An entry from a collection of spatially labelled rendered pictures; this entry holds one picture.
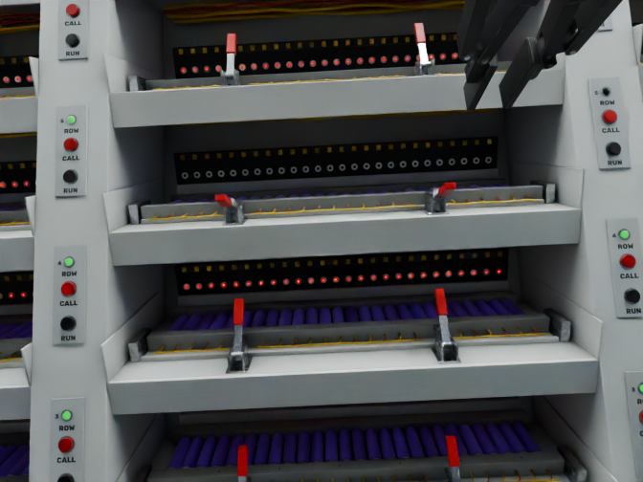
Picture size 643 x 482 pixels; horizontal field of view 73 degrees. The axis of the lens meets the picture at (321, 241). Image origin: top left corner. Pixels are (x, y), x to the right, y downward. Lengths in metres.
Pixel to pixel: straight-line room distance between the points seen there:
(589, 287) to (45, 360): 0.68
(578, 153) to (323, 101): 0.34
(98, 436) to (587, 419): 0.62
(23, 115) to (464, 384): 0.68
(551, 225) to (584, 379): 0.19
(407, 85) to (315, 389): 0.41
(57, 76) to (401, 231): 0.50
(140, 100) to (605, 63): 0.62
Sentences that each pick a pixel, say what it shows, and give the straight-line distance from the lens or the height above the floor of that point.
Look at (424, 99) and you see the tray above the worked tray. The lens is 0.63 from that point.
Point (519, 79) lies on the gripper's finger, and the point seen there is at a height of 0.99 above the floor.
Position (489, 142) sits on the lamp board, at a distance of 0.79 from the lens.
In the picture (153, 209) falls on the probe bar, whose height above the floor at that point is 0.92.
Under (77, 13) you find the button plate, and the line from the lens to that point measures 0.74.
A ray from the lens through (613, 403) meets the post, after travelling 0.66.
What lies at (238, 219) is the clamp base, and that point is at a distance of 0.57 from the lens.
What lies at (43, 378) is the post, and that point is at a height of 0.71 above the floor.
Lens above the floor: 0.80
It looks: 6 degrees up
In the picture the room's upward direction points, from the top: 3 degrees counter-clockwise
